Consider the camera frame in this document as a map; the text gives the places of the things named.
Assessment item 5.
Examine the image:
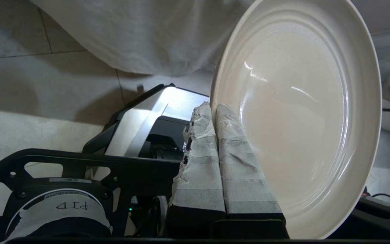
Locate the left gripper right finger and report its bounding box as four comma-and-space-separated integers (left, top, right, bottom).
215, 104, 289, 239

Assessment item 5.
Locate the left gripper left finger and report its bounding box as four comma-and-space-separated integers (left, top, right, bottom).
167, 102, 226, 239

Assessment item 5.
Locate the white ceramic plate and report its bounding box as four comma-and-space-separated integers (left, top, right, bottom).
210, 0, 383, 240

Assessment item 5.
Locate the white cloth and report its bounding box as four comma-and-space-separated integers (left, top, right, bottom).
31, 0, 390, 101

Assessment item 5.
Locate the black cable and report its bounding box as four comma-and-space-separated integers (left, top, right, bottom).
364, 192, 390, 212

